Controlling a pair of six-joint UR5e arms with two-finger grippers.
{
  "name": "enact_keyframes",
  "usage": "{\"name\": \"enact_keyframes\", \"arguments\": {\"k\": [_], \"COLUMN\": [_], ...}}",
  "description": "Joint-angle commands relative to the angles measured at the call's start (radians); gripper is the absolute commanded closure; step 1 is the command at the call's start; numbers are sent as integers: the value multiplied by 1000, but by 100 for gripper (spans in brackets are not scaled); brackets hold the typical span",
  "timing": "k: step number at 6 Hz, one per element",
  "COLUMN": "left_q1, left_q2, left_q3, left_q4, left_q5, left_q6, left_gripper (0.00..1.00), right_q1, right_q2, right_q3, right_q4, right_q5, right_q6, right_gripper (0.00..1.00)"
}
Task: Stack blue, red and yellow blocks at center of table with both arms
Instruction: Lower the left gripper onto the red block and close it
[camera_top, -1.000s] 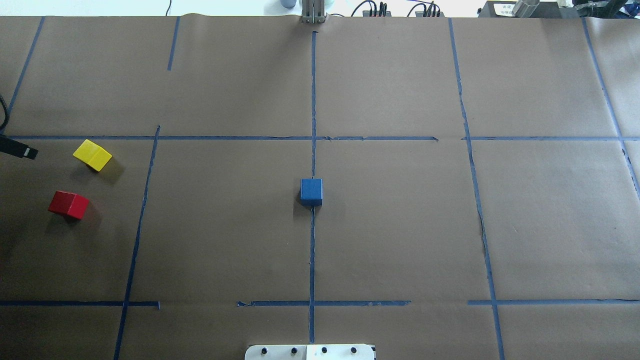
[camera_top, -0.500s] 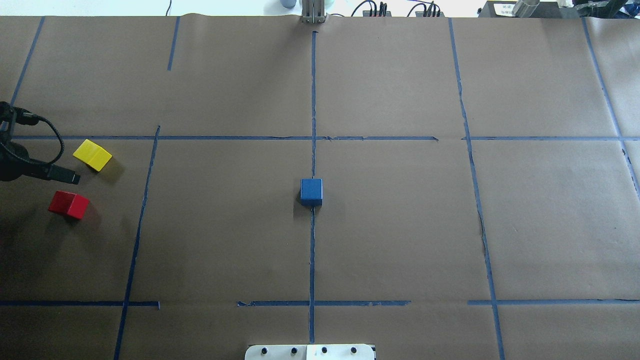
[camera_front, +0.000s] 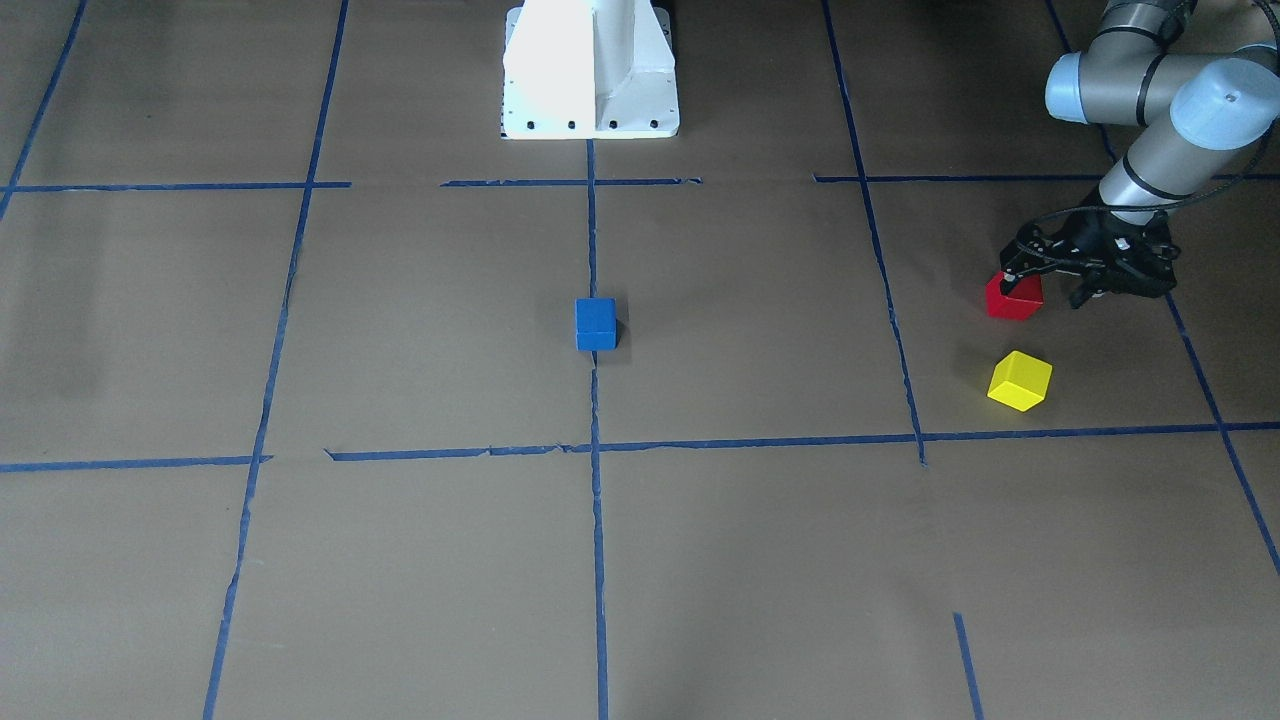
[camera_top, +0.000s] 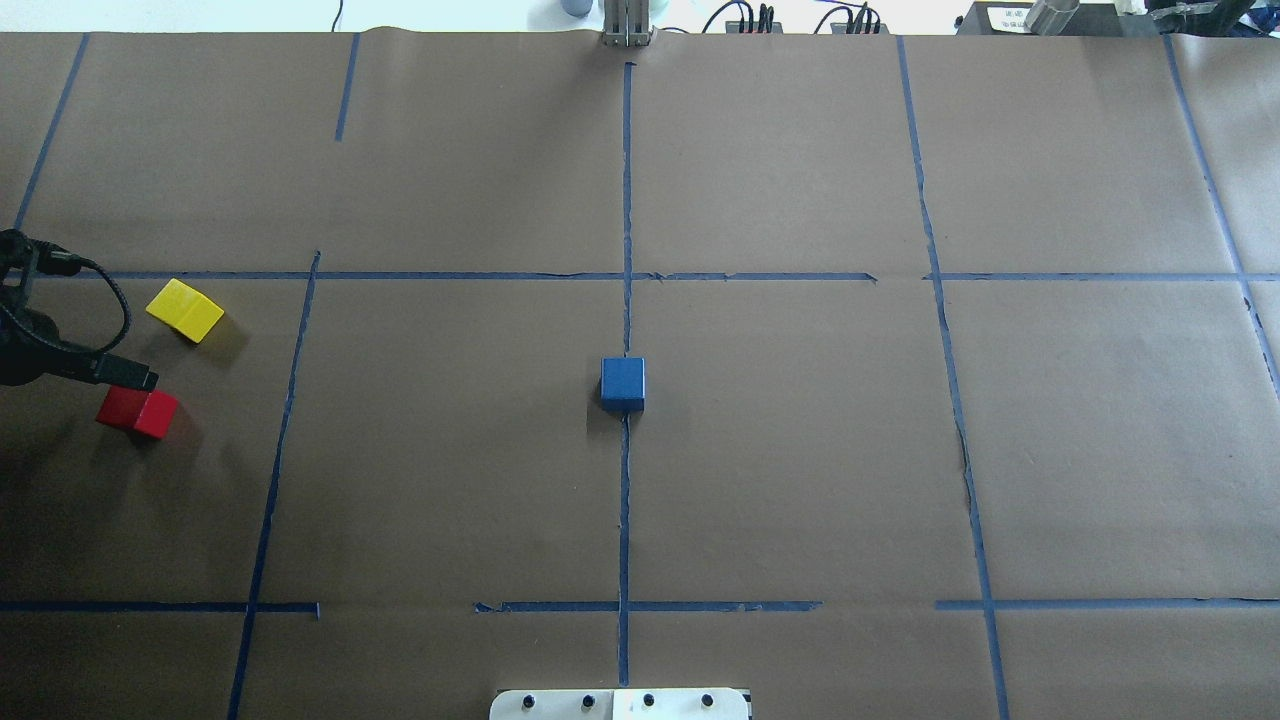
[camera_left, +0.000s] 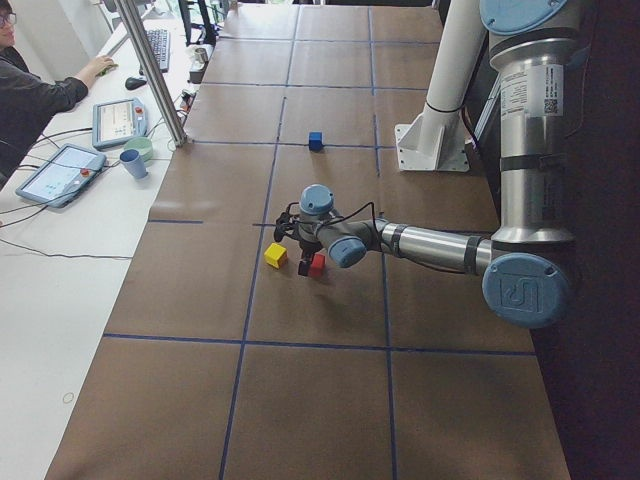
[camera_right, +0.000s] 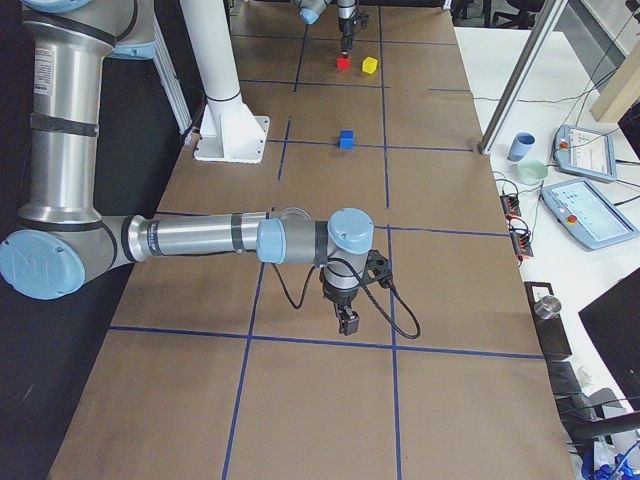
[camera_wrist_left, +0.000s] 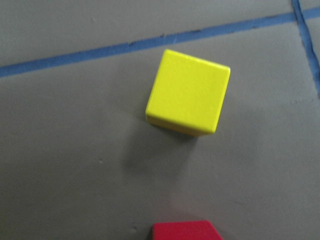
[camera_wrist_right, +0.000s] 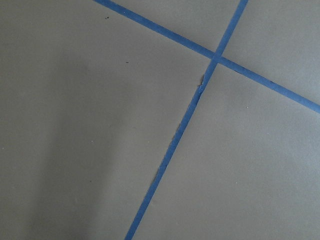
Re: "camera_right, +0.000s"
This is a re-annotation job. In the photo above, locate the aluminium frame post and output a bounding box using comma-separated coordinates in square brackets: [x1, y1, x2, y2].
[478, 0, 568, 155]

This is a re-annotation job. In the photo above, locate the yellow wooden block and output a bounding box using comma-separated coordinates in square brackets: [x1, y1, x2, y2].
[361, 56, 379, 75]

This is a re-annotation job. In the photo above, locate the left black power strip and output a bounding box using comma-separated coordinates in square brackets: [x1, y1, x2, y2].
[500, 193, 521, 219]

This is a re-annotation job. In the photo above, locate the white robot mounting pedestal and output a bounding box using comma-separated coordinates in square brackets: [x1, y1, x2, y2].
[180, 0, 270, 164]

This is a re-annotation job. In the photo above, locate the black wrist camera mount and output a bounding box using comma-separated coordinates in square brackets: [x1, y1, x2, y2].
[362, 249, 393, 289]

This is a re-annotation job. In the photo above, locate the blue wooden block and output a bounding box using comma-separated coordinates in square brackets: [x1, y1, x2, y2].
[338, 130, 355, 149]

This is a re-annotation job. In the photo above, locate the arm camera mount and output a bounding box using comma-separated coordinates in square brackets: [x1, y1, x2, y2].
[352, 11, 370, 30]

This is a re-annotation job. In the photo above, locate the silver metal cup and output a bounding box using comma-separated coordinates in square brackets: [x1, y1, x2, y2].
[533, 295, 562, 320]

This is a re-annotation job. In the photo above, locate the right black power strip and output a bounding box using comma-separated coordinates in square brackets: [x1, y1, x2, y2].
[509, 226, 534, 260]

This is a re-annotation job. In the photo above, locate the far teach pendant tablet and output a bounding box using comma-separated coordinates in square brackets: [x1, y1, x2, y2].
[552, 124, 617, 182]

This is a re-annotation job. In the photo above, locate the black power strip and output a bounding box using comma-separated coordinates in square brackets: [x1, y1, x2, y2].
[509, 226, 534, 260]
[500, 193, 521, 219]

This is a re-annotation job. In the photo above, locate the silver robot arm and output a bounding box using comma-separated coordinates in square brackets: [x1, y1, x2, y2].
[1, 1, 374, 335]
[291, 0, 360, 58]

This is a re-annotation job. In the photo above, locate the black camera cable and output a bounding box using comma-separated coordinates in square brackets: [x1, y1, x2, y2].
[268, 259, 422, 338]

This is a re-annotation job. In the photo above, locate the red wooden block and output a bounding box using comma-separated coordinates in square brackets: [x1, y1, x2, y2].
[336, 56, 351, 70]

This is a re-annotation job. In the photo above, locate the near teach pendant tablet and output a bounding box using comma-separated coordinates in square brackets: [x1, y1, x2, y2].
[541, 178, 639, 250]

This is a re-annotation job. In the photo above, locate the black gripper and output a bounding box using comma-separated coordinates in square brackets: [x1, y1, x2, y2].
[321, 263, 360, 335]
[338, 18, 356, 54]

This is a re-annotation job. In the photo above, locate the blue plastic cup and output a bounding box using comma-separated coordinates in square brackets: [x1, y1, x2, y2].
[508, 132, 536, 162]

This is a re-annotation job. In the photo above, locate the teach pendant tablet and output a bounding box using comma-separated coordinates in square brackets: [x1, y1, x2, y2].
[552, 124, 617, 182]
[541, 178, 639, 250]

